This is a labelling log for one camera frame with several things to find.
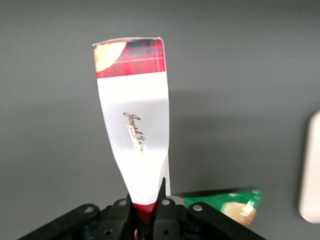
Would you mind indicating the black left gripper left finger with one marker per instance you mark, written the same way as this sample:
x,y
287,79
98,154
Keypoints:
x,y
110,220

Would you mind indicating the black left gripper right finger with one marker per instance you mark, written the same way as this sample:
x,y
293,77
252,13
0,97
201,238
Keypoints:
x,y
175,220

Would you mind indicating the red tartan cookie box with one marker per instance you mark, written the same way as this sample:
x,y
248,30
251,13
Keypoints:
x,y
135,120

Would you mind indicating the beige plastic tray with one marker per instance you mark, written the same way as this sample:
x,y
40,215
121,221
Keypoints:
x,y
311,170

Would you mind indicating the green chips bag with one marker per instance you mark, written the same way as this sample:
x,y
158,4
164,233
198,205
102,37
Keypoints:
x,y
230,207

